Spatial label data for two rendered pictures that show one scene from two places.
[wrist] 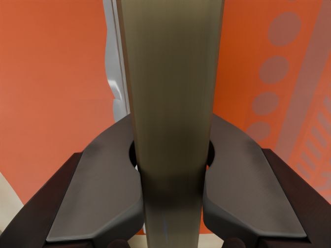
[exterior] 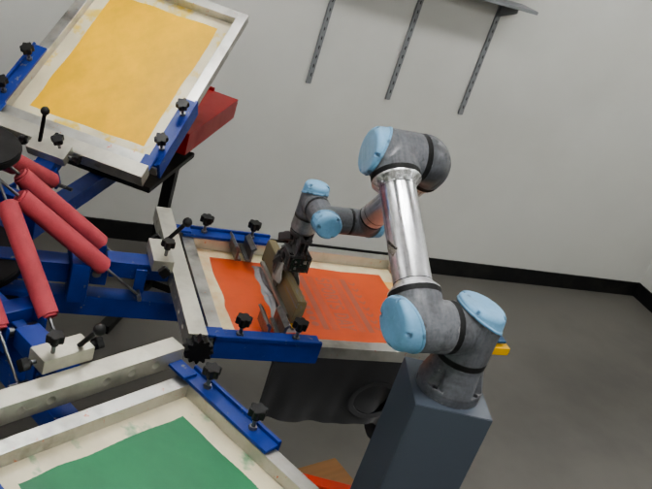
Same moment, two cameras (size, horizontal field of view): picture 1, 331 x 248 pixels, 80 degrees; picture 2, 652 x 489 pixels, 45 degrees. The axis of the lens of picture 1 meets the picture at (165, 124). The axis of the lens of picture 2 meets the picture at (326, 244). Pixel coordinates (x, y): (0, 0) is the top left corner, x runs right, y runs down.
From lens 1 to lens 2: 241 cm
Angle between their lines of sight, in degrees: 93
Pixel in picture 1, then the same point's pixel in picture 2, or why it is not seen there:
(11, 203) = (225, 318)
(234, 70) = not seen: hidden behind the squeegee
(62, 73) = (249, 291)
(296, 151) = (322, 312)
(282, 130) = (313, 307)
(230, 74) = not seen: hidden behind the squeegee
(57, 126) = (247, 300)
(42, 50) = (245, 287)
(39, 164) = (240, 308)
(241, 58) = not seen: hidden behind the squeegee
